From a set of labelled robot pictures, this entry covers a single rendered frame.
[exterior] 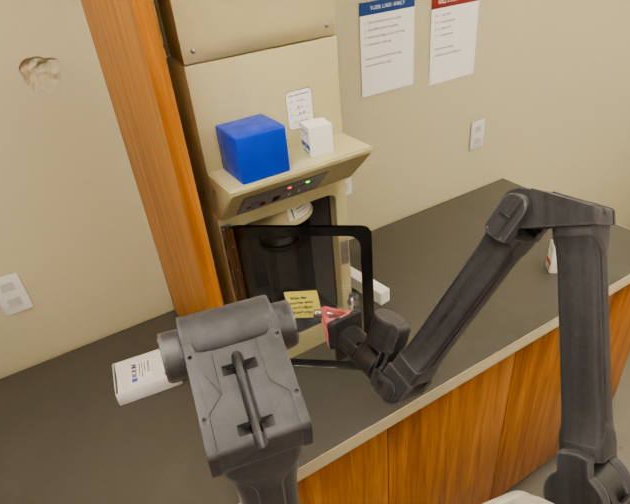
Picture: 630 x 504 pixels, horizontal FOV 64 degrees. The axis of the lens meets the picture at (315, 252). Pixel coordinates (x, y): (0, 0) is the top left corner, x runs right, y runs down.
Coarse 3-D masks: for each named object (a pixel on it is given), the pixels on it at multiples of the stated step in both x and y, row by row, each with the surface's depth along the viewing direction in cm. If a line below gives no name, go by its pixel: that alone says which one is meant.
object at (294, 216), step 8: (296, 208) 118; (304, 208) 120; (312, 208) 124; (272, 216) 116; (280, 216) 116; (288, 216) 117; (296, 216) 118; (304, 216) 119; (248, 224) 119; (256, 224) 118; (264, 224) 117; (272, 224) 117; (280, 224) 117; (288, 224) 117; (296, 224) 118
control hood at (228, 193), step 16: (336, 144) 106; (352, 144) 105; (304, 160) 100; (320, 160) 99; (336, 160) 100; (352, 160) 103; (208, 176) 99; (224, 176) 97; (272, 176) 95; (288, 176) 96; (304, 176) 99; (336, 176) 109; (224, 192) 94; (240, 192) 92; (256, 192) 95; (304, 192) 110; (224, 208) 97
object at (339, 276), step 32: (256, 256) 108; (288, 256) 107; (320, 256) 105; (352, 256) 104; (256, 288) 113; (288, 288) 111; (320, 288) 110; (352, 288) 109; (320, 320) 115; (288, 352) 122; (320, 352) 121
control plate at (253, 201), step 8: (312, 176) 101; (320, 176) 104; (288, 184) 99; (296, 184) 101; (304, 184) 104; (312, 184) 107; (264, 192) 97; (272, 192) 99; (280, 192) 102; (288, 192) 104; (296, 192) 107; (248, 200) 97; (256, 200) 100; (264, 200) 102; (240, 208) 100; (256, 208) 105
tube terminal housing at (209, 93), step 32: (192, 64) 90; (224, 64) 92; (256, 64) 95; (288, 64) 98; (320, 64) 102; (192, 96) 91; (224, 96) 95; (256, 96) 98; (320, 96) 105; (192, 128) 97; (288, 128) 104; (192, 160) 106; (320, 192) 116; (224, 224) 106; (224, 256) 111; (224, 288) 122
